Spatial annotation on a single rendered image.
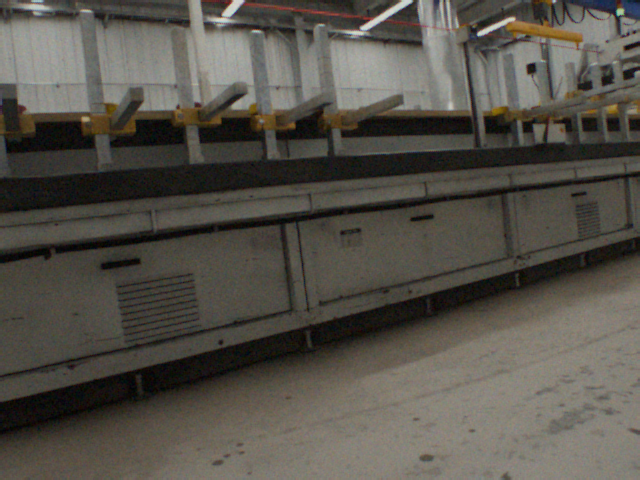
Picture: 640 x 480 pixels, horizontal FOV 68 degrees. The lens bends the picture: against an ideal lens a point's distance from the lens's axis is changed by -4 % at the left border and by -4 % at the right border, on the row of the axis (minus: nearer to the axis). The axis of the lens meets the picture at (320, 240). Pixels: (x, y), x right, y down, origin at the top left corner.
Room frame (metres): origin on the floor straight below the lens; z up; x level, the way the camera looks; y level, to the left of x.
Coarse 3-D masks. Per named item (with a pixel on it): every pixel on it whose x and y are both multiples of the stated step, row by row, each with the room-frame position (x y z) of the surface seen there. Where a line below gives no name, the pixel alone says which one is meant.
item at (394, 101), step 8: (392, 96) 1.47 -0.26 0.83; (400, 96) 1.47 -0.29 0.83; (376, 104) 1.54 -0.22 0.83; (384, 104) 1.51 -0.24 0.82; (392, 104) 1.48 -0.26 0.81; (400, 104) 1.47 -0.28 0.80; (352, 112) 1.65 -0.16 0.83; (360, 112) 1.61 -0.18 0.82; (368, 112) 1.58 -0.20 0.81; (376, 112) 1.55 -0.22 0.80; (344, 120) 1.69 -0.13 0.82; (352, 120) 1.65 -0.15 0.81; (360, 120) 1.66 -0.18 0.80
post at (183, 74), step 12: (180, 36) 1.44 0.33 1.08; (180, 48) 1.44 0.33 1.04; (180, 60) 1.43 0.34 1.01; (180, 72) 1.43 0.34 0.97; (180, 84) 1.43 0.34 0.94; (180, 96) 1.44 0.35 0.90; (192, 96) 1.45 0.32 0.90; (180, 108) 1.45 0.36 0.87; (192, 132) 1.44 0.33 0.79; (192, 144) 1.44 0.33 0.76; (192, 156) 1.43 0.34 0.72
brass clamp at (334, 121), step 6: (330, 114) 1.68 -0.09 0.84; (336, 114) 1.69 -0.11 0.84; (342, 114) 1.71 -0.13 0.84; (318, 120) 1.70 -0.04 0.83; (324, 120) 1.67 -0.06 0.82; (330, 120) 1.67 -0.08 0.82; (336, 120) 1.69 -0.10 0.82; (324, 126) 1.68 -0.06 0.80; (330, 126) 1.68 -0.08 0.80; (336, 126) 1.69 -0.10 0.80; (342, 126) 1.70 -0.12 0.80; (348, 126) 1.72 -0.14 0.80; (354, 126) 1.73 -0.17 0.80
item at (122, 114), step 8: (136, 88) 1.08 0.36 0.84; (128, 96) 1.09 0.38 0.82; (136, 96) 1.08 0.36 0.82; (144, 96) 1.09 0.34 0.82; (120, 104) 1.17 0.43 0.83; (128, 104) 1.10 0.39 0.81; (136, 104) 1.11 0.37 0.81; (120, 112) 1.18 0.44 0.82; (128, 112) 1.17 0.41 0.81; (112, 120) 1.29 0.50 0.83; (120, 120) 1.23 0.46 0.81; (128, 120) 1.24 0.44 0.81; (112, 128) 1.31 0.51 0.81; (120, 128) 1.32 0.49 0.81
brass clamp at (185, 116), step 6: (186, 108) 1.43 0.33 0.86; (192, 108) 1.44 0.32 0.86; (198, 108) 1.44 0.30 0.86; (174, 114) 1.42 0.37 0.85; (180, 114) 1.41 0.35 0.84; (186, 114) 1.43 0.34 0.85; (192, 114) 1.43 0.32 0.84; (198, 114) 1.44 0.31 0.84; (174, 120) 1.42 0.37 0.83; (180, 120) 1.42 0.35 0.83; (186, 120) 1.42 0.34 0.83; (192, 120) 1.43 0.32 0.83; (198, 120) 1.44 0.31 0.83; (210, 120) 1.46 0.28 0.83; (216, 120) 1.47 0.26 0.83; (180, 126) 1.44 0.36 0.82; (198, 126) 1.47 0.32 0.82; (204, 126) 1.48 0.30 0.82; (210, 126) 1.50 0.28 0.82; (216, 126) 1.51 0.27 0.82
